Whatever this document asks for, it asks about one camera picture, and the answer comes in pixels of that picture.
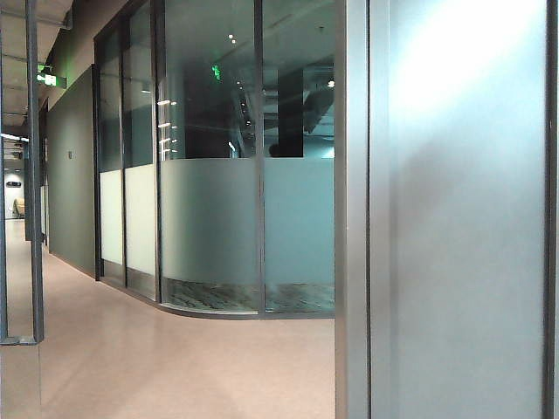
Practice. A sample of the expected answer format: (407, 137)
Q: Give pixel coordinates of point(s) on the curved glass partition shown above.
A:
(209, 196)

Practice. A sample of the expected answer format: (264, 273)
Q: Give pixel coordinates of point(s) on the grey door panel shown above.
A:
(467, 240)

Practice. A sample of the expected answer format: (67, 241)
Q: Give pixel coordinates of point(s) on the beige chair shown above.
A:
(20, 208)

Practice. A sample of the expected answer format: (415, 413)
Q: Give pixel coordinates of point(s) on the green exit sign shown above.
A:
(51, 78)

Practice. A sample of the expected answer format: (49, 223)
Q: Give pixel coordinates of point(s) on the grey metal door jamb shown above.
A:
(552, 218)

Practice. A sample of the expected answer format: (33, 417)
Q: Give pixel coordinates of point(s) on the grey metal frame post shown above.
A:
(356, 218)

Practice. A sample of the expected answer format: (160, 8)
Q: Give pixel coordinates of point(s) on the glass door with grey frame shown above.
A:
(36, 174)

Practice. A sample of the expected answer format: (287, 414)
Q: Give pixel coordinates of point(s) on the dark oval wall sign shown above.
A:
(14, 184)

